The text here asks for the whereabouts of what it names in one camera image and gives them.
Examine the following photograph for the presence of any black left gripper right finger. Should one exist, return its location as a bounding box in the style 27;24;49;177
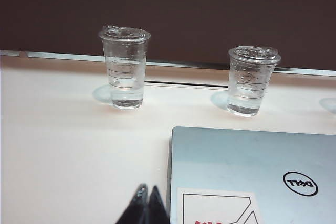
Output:
143;185;171;224

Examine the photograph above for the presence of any silver Dell laptop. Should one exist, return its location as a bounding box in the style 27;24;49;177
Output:
169;126;336;224

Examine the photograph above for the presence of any wide brown desk divider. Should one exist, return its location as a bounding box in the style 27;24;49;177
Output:
0;0;336;70

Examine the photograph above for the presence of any clear cup with logo print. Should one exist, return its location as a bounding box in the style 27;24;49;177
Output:
98;24;152;111

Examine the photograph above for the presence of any plain clear plastic cup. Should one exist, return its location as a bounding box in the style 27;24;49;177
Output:
227;45;281;119

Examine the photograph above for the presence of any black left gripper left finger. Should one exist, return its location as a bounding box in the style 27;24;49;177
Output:
115;183;149;224

